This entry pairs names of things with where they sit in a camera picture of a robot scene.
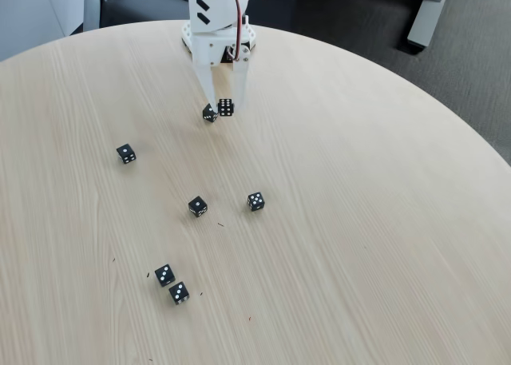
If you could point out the black die showing one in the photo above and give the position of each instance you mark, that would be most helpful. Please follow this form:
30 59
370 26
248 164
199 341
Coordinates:
125 153
197 206
208 115

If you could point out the dark grey chair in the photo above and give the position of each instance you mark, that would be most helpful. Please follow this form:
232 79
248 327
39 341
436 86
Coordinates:
143 5

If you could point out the black die showing three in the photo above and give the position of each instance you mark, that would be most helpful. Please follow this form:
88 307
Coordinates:
164 275
179 293

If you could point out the black die showing five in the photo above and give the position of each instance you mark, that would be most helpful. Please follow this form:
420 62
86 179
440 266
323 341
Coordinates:
255 201

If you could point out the grey desk leg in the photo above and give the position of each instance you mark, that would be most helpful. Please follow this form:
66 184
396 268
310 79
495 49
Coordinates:
423 21

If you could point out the black die showing six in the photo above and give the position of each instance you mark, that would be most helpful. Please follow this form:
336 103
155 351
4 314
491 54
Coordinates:
226 107

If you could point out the white cabinet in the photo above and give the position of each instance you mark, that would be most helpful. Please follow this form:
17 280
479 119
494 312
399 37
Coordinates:
32 13

